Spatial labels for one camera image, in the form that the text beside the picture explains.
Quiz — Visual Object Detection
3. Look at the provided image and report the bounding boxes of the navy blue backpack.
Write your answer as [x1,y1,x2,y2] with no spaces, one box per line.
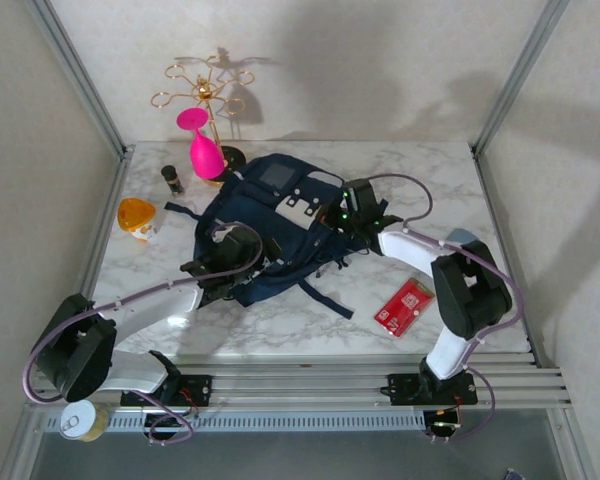
[163,153,389,321]

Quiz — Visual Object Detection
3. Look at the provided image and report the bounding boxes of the red card case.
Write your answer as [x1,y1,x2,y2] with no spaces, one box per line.
[373,277,437,340]

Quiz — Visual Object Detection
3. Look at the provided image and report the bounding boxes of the small dark spice bottle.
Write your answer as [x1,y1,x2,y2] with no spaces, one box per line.
[160,164,187,198]

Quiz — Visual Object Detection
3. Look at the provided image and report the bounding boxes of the pink plastic goblet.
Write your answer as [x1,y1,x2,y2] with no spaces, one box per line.
[176,107,229,182]

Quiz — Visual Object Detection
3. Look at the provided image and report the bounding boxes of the cup with orange lid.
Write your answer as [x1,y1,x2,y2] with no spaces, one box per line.
[117,197,160,243]

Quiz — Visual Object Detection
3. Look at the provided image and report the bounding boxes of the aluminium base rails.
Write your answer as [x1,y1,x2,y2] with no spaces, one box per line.
[24,352,574,414]

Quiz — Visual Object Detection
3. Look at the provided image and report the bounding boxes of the small controller board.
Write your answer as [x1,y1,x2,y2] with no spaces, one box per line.
[423,407,465,435]
[143,410,201,435]

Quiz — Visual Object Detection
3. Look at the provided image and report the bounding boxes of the tin can with pull tab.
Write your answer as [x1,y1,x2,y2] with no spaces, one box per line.
[58,399,110,443]

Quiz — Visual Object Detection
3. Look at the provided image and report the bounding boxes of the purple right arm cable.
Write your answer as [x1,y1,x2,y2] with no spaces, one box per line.
[367,172,526,445]

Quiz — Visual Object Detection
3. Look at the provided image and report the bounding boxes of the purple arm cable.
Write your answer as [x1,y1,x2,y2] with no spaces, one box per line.
[22,222,266,447]
[367,172,526,445]

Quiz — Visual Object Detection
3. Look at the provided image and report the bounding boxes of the gold wire glass rack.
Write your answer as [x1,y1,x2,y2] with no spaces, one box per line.
[150,55,258,189]

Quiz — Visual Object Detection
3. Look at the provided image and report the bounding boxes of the aluminium side rail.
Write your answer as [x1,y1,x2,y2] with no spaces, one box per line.
[472,147,546,369]
[54,149,134,371]

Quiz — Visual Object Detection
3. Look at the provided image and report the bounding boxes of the grey slotted cable duct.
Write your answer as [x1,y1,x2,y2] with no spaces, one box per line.
[39,409,427,434]

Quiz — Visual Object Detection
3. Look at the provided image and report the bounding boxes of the aluminium frame post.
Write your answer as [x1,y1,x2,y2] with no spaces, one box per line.
[22,0,136,159]
[471,0,574,156]

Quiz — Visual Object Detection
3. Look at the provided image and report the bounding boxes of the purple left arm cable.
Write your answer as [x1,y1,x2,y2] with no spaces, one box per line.
[22,222,266,447]

